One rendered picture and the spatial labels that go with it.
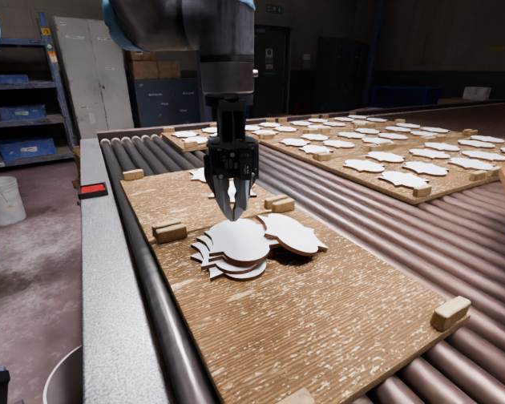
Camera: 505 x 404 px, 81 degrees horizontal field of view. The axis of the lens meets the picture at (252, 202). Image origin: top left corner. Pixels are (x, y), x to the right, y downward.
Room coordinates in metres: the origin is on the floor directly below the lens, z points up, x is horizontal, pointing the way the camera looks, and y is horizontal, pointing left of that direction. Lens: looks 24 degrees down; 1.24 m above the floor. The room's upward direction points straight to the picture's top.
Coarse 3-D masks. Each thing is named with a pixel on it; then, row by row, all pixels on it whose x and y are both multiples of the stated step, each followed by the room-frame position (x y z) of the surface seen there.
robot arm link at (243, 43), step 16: (192, 0) 0.43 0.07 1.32; (208, 0) 0.42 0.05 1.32; (224, 0) 0.42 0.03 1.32; (240, 0) 0.43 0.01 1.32; (192, 16) 0.43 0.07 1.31; (208, 16) 0.42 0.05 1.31; (224, 16) 0.42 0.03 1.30; (240, 16) 0.43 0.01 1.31; (192, 32) 0.43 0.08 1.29; (208, 32) 0.43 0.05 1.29; (224, 32) 0.42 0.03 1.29; (240, 32) 0.43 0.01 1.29; (192, 48) 0.46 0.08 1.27; (208, 48) 0.43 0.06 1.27; (224, 48) 0.42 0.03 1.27; (240, 48) 0.43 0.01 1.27
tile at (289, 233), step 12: (264, 216) 0.52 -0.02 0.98; (276, 216) 0.54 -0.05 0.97; (276, 228) 0.48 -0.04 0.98; (288, 228) 0.50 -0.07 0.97; (300, 228) 0.52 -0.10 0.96; (312, 228) 0.54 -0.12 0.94; (288, 240) 0.44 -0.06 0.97; (300, 240) 0.46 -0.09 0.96; (312, 240) 0.48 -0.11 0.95; (300, 252) 0.42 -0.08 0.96; (312, 252) 0.43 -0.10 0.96
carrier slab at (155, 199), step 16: (160, 176) 0.89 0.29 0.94; (176, 176) 0.89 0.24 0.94; (192, 176) 0.89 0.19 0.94; (128, 192) 0.76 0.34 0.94; (144, 192) 0.76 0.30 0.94; (160, 192) 0.76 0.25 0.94; (176, 192) 0.76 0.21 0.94; (192, 192) 0.76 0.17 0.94; (208, 192) 0.76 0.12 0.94; (256, 192) 0.76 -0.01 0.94; (144, 208) 0.65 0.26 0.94; (160, 208) 0.65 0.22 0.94; (176, 208) 0.65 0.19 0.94; (192, 208) 0.65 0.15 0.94; (208, 208) 0.65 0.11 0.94; (256, 208) 0.65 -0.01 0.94; (144, 224) 0.57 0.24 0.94; (192, 224) 0.57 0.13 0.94; (208, 224) 0.57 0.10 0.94
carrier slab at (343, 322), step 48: (192, 240) 0.51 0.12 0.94; (336, 240) 0.51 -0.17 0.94; (192, 288) 0.37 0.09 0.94; (240, 288) 0.37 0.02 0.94; (288, 288) 0.37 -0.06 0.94; (336, 288) 0.37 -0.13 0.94; (384, 288) 0.37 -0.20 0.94; (192, 336) 0.28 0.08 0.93; (240, 336) 0.27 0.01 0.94; (288, 336) 0.27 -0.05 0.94; (336, 336) 0.27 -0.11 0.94; (384, 336) 0.27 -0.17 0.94; (432, 336) 0.27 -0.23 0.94; (240, 384) 0.21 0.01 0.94; (288, 384) 0.21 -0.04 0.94; (336, 384) 0.21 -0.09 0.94
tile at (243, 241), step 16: (224, 224) 0.51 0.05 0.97; (240, 224) 0.51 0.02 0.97; (256, 224) 0.51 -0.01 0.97; (224, 240) 0.45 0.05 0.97; (240, 240) 0.45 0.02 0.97; (256, 240) 0.45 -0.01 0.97; (272, 240) 0.45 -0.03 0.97; (224, 256) 0.41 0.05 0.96; (240, 256) 0.40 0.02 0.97; (256, 256) 0.40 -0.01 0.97
